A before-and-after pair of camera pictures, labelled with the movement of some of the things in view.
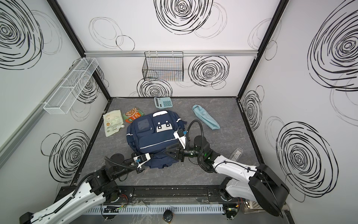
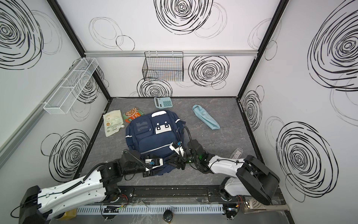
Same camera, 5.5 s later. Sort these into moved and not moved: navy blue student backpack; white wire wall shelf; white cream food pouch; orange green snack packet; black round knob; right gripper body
Moved: navy blue student backpack; right gripper body
Not moved: black round knob; white wire wall shelf; orange green snack packet; white cream food pouch
